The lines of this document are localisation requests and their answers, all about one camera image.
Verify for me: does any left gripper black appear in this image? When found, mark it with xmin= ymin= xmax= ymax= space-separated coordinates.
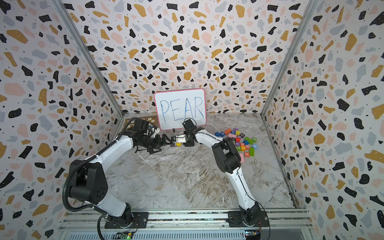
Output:
xmin=138 ymin=133 xmax=173 ymax=154

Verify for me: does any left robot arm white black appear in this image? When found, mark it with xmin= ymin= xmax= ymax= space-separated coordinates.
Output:
xmin=62 ymin=118 xmax=172 ymax=227

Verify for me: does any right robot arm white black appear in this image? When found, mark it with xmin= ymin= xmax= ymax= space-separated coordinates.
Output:
xmin=172 ymin=118 xmax=262 ymax=227

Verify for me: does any wooden chessboard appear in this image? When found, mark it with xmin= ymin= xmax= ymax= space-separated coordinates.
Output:
xmin=122 ymin=116 xmax=158 ymax=135

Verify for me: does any orange block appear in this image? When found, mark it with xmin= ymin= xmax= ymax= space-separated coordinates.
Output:
xmin=224 ymin=129 xmax=232 ymax=135

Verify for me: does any pink flat block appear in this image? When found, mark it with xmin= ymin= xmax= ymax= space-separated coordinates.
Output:
xmin=239 ymin=153 xmax=245 ymax=163

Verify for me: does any green block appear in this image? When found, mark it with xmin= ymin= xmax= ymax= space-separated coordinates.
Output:
xmin=244 ymin=137 xmax=258 ymax=145

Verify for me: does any whiteboard with pink frame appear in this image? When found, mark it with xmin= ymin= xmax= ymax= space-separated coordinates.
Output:
xmin=154 ymin=89 xmax=207 ymax=131

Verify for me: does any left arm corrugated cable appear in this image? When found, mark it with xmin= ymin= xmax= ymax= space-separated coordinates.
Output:
xmin=62 ymin=117 xmax=139 ymax=212

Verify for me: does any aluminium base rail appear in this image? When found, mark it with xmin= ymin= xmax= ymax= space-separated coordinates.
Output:
xmin=56 ymin=209 xmax=317 ymax=240

